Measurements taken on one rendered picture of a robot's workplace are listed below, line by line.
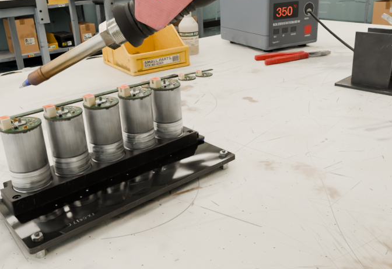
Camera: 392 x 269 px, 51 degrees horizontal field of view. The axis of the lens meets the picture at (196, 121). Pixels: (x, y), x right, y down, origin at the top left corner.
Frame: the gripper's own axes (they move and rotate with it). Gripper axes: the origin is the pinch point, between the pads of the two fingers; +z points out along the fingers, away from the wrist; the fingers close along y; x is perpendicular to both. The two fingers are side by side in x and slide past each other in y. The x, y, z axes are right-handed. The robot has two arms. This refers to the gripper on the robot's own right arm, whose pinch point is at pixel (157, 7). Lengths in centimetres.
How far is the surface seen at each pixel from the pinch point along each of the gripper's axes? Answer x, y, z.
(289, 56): 17.5, -40.7, 4.0
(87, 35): -94, -408, 124
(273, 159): 12.5, -7.6, 7.8
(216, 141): 8.5, -11.3, 10.0
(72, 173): -0.9, -1.4, 12.6
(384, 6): 175, -436, -41
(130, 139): 1.6, -5.4, 10.4
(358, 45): 20.6, -26.9, -2.5
